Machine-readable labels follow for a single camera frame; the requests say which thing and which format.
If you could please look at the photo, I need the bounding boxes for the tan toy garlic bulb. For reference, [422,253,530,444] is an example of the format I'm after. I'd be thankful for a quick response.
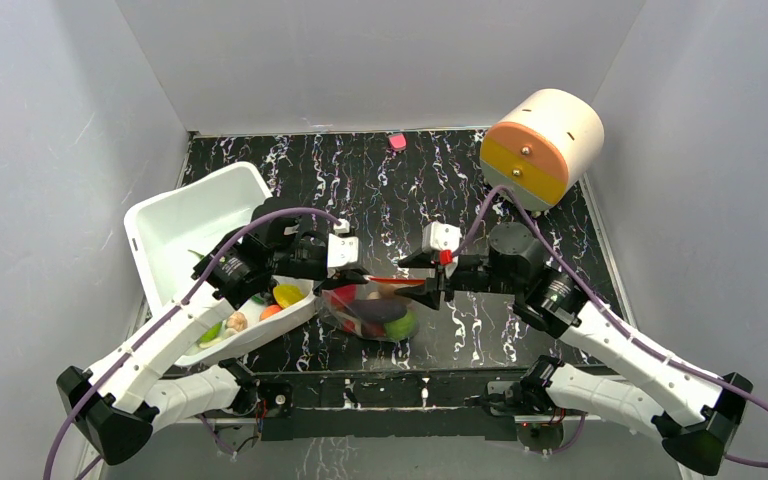
[377,283,401,298]

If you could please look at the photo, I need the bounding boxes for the clear zip bag orange zipper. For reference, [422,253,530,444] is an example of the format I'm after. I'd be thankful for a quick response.
[317,277,422,343]

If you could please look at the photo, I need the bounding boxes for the purple toy eggplant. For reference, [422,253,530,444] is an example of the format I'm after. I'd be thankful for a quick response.
[346,298,408,325]

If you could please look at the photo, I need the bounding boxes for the green toy custard apple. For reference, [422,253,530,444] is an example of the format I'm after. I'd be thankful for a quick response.
[384,310,418,342]

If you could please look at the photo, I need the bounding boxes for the red toy chili pepper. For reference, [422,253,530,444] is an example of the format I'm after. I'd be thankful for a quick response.
[342,319,387,339]

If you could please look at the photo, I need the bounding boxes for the red yellow toy pomegranate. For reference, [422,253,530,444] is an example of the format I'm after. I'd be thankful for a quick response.
[328,285,357,311]

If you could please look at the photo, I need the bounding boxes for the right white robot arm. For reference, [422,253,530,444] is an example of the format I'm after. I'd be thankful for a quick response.
[397,222,753,476]

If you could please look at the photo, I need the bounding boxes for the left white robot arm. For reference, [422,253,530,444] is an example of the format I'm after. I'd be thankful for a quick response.
[56,197,368,465]

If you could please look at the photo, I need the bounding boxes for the yellow toy starfruit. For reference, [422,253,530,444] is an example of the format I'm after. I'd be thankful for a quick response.
[272,284,307,309]

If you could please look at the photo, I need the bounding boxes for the orange toy peach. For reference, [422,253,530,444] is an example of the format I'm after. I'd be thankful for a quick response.
[259,304,283,322]

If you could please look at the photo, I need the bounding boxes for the beige toy garlic bulb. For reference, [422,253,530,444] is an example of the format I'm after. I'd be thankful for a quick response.
[225,312,248,333]

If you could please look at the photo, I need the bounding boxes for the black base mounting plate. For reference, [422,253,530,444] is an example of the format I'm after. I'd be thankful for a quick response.
[251,367,558,443]

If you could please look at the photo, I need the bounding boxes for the small pink eraser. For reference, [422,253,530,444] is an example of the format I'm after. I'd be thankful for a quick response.
[387,133,407,152]

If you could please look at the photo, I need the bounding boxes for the light green toy fruit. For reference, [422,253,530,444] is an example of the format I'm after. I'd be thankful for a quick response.
[198,323,223,344]

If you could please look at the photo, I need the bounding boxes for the white plastic bin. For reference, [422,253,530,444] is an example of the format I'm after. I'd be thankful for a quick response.
[124,162,316,367]

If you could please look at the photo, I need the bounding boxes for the round cream drawer cabinet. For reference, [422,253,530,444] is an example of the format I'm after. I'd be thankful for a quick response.
[479,88,605,211]

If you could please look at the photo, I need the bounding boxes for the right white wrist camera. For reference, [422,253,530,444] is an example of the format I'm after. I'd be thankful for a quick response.
[421,221,462,277]

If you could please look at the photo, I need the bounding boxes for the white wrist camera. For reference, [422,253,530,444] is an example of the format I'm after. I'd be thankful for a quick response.
[421,221,462,277]
[326,219,360,274]

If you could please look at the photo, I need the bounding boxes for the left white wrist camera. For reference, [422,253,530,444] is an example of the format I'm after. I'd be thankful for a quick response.
[326,219,360,274]

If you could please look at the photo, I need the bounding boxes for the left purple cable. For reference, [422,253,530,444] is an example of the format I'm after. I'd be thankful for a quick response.
[42,207,349,480]

